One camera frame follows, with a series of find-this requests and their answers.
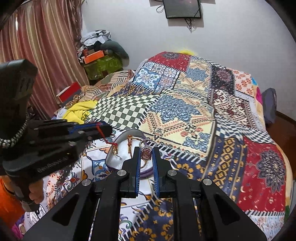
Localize orange box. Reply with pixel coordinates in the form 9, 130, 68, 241
83, 50, 104, 64

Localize left hand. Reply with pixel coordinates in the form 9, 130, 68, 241
29, 179, 44, 204

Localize striped brown pillow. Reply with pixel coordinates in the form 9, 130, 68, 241
65, 70, 135, 109

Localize patchwork patterned bedspread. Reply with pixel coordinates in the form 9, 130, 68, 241
23, 51, 293, 241

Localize red braided cord bracelet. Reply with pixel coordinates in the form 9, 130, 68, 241
126, 134, 145, 158

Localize silver ring with red stone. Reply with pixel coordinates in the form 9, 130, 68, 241
138, 139, 158, 168

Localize green storage box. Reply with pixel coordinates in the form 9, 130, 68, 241
83, 55, 122, 80

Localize striped pink curtain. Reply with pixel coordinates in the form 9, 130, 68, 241
1, 1, 89, 119

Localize thin red thread bracelet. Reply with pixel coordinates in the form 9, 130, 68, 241
95, 122, 123, 160

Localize wall-mounted black screen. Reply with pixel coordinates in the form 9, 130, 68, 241
149, 0, 216, 20

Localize pile of clothes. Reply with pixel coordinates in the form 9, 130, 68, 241
77, 30, 130, 67

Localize red book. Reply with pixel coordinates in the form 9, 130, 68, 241
56, 82, 81, 103

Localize yellow cartoon blanket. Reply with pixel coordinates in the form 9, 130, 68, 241
62, 100, 98, 125

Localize dark blue bag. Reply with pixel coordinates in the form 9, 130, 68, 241
262, 88, 277, 125

